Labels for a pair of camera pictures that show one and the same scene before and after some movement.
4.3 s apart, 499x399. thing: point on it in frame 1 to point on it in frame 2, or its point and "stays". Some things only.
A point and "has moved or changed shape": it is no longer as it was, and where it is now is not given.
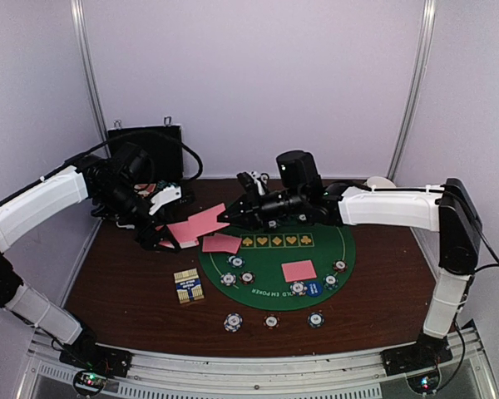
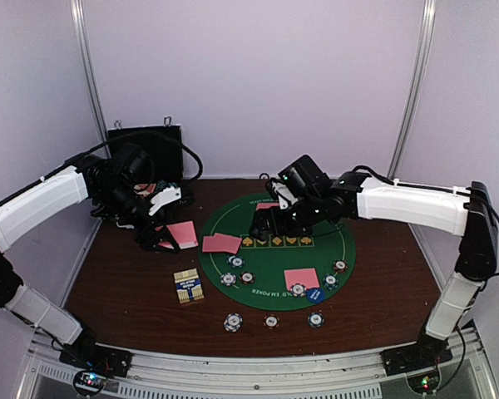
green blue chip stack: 315,320 stays
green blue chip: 235,262 stays
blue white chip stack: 233,322 stays
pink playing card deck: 184,233 stays
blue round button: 313,288 has moved or changed shape
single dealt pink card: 217,243 stays
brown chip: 247,278 stays
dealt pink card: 296,271 has moved or changed shape
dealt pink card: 206,222 to 304,273
